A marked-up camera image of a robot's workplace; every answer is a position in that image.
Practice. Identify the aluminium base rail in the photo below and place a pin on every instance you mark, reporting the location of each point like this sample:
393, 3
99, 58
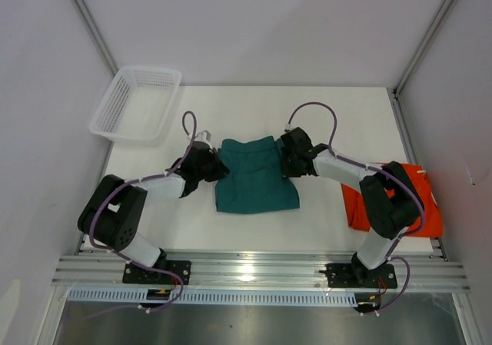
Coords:
249, 270

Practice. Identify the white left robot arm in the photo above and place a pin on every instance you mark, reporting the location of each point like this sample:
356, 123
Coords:
113, 213

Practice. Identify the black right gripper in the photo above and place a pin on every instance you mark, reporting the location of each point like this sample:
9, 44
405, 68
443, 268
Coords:
287, 170

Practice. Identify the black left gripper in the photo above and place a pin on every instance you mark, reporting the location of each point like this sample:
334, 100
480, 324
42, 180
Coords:
221, 170

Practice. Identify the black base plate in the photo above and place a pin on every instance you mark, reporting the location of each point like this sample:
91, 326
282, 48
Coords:
345, 275
134, 274

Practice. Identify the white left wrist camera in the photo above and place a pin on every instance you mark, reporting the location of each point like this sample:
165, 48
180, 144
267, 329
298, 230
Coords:
202, 140

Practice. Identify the aluminium corner post right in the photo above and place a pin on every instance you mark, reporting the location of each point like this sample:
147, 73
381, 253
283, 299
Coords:
436, 23

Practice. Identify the orange shorts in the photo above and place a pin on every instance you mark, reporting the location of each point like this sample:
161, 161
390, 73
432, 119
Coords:
433, 227

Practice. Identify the white slotted cable duct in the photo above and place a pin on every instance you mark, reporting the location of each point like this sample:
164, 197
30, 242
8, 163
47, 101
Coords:
318, 298

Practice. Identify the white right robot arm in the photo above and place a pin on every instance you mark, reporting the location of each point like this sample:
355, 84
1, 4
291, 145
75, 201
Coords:
392, 204

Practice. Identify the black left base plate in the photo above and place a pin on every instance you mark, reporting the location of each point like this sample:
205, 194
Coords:
134, 274

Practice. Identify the white plastic basket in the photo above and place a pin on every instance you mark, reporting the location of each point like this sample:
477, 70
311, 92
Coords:
138, 106

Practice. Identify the aluminium corner post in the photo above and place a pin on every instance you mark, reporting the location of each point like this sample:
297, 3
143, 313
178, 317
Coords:
436, 23
91, 26

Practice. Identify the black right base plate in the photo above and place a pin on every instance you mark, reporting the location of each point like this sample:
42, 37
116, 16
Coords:
345, 275

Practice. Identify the aluminium corner post left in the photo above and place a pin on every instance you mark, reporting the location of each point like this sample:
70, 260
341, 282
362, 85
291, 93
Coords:
91, 26

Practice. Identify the green shorts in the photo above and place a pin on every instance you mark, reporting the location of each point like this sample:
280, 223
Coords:
254, 184

